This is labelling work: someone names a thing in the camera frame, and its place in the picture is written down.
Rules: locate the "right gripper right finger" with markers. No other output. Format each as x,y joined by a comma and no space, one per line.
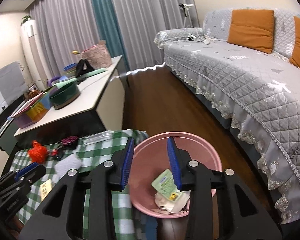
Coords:
240,214

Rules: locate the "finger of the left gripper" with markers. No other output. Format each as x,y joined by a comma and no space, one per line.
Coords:
32,172

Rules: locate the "gold tissue pack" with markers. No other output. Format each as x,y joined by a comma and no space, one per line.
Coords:
45,189

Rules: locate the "green paper packet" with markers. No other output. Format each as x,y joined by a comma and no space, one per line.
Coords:
164,184

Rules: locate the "white bubble wrap piece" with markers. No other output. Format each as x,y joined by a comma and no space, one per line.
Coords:
70,162

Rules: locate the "white crumpled paper trash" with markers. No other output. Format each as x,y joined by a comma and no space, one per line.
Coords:
168,206

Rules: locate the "pink trash bin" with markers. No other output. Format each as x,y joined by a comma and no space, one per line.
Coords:
151,159

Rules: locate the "red plastic bag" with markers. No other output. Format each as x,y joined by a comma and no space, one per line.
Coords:
38,153

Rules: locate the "black red snack wrapper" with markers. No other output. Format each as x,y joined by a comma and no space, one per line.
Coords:
57,154

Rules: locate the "green white checkered cloth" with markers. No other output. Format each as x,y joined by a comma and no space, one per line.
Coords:
91,155

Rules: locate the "tv cabinet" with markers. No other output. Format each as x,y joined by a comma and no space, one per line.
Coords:
8,127

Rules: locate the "clear plastic wrapper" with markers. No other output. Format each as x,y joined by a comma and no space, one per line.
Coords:
99,137

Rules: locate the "colourful rectangular box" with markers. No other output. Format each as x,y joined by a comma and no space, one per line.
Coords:
34,110

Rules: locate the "white top coffee table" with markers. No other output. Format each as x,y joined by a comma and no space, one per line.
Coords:
98,108

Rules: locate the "dark green round tin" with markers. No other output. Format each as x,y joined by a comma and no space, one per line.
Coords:
64,95

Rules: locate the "television with grey cover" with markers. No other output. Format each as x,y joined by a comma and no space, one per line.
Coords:
12,84

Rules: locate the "light green tray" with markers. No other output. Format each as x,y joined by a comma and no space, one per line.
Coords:
80,78

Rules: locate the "stack of coloured bowls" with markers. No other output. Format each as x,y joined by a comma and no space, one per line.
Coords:
70,70

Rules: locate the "grey quilted sofa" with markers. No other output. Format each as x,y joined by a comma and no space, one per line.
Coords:
254,94

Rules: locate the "black bowl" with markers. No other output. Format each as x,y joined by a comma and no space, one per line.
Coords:
83,67

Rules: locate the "white standing air conditioner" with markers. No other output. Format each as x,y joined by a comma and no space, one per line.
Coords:
34,55

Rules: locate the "pink fabric basket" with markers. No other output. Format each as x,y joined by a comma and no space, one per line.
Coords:
98,55

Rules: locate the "teal curtain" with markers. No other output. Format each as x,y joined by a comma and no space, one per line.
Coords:
108,28

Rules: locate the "grey curtain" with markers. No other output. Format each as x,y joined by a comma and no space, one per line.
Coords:
66,25

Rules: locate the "orange cushion far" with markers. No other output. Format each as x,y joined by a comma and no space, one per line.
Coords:
252,28

